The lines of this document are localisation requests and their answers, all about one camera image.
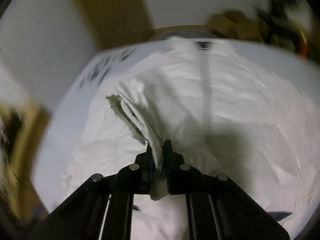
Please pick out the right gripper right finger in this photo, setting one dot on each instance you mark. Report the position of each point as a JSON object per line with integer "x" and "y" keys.
{"x": 217, "y": 208}

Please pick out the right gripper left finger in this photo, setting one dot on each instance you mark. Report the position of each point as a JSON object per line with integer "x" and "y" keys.
{"x": 101, "y": 208}

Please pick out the white puffer jacket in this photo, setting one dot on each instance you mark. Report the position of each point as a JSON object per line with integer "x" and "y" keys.
{"x": 256, "y": 122}

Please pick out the brown wooden door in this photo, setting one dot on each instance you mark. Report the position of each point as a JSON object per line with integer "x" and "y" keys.
{"x": 118, "y": 23}

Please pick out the open cardboard box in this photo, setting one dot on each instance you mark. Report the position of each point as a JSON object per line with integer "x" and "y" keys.
{"x": 233, "y": 24}

